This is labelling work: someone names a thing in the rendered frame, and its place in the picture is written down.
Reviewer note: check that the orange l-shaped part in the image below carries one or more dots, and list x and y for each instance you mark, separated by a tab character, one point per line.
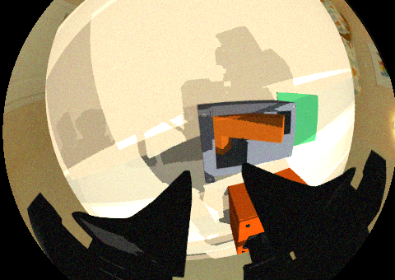
255	126

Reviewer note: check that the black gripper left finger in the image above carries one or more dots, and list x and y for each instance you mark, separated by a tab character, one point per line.
158	233

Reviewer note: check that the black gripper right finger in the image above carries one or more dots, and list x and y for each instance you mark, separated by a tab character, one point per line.
287	209

